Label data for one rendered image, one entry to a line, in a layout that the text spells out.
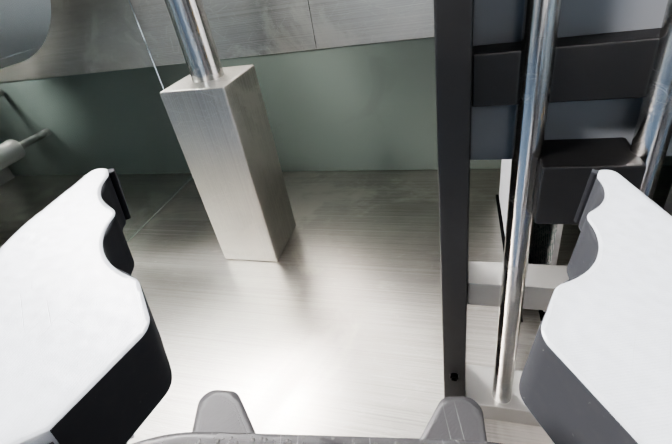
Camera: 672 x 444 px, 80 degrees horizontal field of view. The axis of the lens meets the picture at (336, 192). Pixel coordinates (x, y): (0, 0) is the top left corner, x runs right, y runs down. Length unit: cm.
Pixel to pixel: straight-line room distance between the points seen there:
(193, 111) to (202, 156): 6
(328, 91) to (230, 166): 28
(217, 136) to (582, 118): 40
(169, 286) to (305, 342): 25
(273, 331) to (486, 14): 42
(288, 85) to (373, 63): 16
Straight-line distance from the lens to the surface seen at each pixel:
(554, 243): 46
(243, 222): 59
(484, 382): 44
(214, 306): 59
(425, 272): 56
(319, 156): 81
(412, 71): 71
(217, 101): 51
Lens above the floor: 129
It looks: 32 degrees down
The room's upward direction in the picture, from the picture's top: 11 degrees counter-clockwise
